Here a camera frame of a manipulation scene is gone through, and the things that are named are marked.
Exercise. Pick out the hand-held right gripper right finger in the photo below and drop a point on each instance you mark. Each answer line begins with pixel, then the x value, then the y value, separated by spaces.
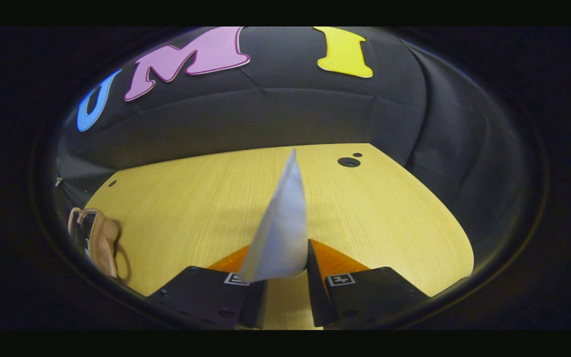
pixel 317 297

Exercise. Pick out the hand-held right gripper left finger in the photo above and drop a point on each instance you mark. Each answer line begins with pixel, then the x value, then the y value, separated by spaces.
pixel 201 295

